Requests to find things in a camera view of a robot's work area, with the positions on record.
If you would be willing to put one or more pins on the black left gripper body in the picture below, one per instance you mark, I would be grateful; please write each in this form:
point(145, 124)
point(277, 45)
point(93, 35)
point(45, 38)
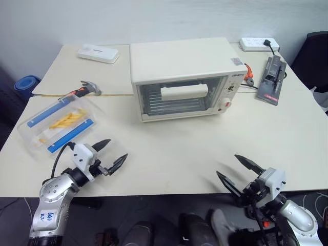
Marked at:
point(98, 169)

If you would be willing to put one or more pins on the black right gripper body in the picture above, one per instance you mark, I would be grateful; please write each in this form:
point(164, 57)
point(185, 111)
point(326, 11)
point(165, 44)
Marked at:
point(252, 192)

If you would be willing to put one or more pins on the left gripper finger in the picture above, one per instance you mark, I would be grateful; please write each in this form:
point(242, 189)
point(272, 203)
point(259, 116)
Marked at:
point(117, 164)
point(102, 145)

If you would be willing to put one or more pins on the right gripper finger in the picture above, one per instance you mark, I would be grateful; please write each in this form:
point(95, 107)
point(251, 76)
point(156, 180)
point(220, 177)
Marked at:
point(229, 184)
point(249, 165)

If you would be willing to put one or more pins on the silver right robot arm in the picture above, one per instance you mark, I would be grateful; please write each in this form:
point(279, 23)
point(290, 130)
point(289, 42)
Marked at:
point(298, 217)

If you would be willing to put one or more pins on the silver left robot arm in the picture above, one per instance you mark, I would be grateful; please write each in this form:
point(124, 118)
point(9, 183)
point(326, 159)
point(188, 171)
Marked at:
point(52, 198)

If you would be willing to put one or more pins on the white knob with red mark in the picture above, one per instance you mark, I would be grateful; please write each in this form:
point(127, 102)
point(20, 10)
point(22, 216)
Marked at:
point(226, 103)

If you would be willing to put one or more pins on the clear container with blue clips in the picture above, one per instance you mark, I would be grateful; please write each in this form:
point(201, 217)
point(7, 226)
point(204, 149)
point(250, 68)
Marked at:
point(30, 133)

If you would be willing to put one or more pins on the glass oven door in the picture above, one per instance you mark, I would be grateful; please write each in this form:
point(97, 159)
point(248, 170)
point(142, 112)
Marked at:
point(179, 103)

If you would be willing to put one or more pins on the cream toaster oven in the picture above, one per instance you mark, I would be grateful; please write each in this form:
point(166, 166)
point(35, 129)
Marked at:
point(179, 56)

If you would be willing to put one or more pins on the blue container clip bar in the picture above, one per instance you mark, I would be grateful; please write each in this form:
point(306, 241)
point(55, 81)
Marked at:
point(71, 134)
point(50, 112)

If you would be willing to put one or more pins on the grey rounded shape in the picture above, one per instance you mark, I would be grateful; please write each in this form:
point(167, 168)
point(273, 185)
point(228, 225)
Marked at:
point(221, 223)

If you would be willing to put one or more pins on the pile of french fries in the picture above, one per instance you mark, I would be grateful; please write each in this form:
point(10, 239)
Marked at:
point(67, 119)

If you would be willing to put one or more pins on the dark rounded shape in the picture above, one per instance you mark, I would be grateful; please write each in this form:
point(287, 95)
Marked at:
point(137, 234)
point(194, 228)

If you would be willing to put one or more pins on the single french fry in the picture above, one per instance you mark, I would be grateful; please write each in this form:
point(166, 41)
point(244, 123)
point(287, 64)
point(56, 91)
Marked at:
point(42, 140)

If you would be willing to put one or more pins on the black tool package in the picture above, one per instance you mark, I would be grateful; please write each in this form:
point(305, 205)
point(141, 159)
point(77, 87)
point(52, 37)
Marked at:
point(270, 82)

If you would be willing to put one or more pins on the flat white device box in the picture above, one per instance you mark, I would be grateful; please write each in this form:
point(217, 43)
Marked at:
point(98, 53)

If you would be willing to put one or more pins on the blue rolled foam mat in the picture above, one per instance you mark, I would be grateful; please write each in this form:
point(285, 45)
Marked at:
point(25, 83)

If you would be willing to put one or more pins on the dark seat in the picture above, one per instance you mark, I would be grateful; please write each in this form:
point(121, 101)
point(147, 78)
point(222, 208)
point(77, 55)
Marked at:
point(10, 100)

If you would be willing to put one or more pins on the black office chair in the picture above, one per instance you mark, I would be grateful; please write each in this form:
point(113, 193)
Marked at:
point(311, 61)

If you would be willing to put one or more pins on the white power strip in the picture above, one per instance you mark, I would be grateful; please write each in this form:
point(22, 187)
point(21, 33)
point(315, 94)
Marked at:
point(252, 44)

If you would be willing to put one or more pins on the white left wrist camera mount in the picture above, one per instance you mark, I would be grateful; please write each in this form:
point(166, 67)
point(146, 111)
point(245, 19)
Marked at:
point(82, 156)

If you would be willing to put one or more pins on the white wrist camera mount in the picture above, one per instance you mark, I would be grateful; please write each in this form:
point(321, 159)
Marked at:
point(273, 183)
point(82, 156)

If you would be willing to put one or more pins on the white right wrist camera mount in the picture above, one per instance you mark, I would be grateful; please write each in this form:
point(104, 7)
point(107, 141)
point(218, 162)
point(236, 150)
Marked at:
point(273, 183)

